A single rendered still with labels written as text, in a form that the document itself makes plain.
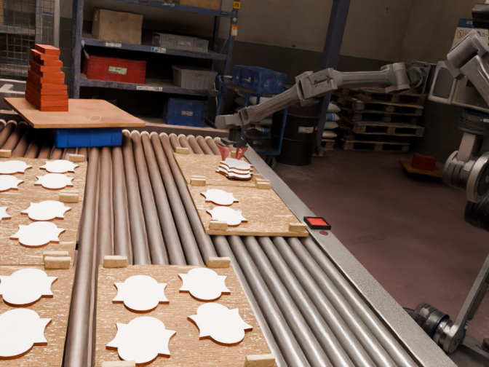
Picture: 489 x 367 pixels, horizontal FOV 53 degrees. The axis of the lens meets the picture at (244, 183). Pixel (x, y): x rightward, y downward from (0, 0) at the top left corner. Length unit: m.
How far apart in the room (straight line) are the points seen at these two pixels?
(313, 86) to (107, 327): 1.06
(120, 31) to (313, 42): 2.95
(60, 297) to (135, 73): 4.95
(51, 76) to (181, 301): 1.47
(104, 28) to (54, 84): 3.57
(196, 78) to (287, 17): 1.80
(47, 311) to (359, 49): 7.24
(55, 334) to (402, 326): 0.80
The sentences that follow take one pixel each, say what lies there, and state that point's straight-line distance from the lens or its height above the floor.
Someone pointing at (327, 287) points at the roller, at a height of 0.92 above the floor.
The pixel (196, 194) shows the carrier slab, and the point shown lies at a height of 0.94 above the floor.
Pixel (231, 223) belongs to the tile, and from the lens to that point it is 1.57.
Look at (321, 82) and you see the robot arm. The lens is 1.72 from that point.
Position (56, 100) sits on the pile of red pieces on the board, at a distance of 2.40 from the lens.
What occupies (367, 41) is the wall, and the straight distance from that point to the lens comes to 8.05.
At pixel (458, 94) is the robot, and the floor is 1.42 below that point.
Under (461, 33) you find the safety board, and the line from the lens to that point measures 7.64.
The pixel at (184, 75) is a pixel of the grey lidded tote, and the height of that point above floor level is 0.80.
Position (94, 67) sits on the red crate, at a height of 0.79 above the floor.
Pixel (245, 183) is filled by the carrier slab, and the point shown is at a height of 0.94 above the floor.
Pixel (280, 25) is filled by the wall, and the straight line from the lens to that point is 7.24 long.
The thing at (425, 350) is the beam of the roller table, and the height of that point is 0.92.
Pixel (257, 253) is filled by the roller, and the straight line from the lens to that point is 1.47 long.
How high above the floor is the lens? 1.57
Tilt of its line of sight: 19 degrees down
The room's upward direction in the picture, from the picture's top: 9 degrees clockwise
